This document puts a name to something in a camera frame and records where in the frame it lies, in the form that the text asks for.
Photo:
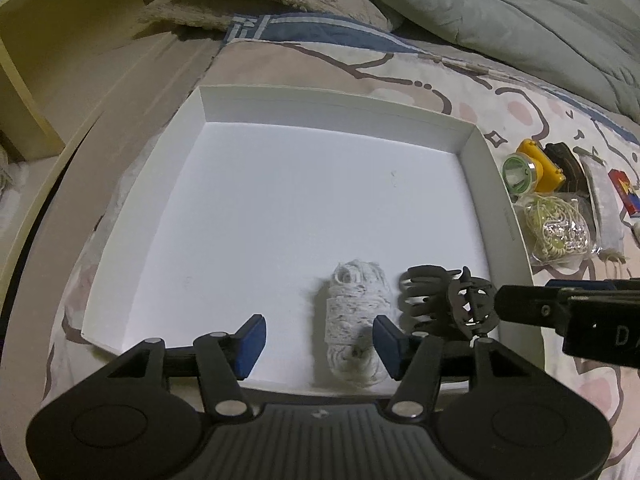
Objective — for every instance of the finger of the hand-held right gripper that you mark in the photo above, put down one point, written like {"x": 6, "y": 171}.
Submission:
{"x": 532, "y": 306}
{"x": 600, "y": 291}

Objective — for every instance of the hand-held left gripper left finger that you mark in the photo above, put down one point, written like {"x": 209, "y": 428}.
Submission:
{"x": 251, "y": 346}

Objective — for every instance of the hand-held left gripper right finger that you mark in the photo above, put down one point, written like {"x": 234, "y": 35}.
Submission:
{"x": 387, "y": 349}

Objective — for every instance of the black hair claw clip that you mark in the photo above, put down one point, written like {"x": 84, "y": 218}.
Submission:
{"x": 425, "y": 300}

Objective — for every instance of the clear packet of white cloth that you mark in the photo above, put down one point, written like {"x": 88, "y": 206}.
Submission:
{"x": 605, "y": 205}

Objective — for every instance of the colourful card box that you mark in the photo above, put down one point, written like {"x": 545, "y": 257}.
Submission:
{"x": 627, "y": 192}

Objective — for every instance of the yellow headlamp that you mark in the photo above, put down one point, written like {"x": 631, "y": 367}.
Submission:
{"x": 544, "y": 167}

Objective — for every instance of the white cardboard box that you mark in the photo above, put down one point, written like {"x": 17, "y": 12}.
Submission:
{"x": 275, "y": 200}

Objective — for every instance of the printed blanket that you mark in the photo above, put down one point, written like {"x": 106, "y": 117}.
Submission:
{"x": 400, "y": 75}

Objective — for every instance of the grey-green comforter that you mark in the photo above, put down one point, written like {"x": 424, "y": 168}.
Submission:
{"x": 500, "y": 10}

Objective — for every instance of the cream wooden shelf unit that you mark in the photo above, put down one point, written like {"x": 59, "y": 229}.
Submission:
{"x": 60, "y": 35}

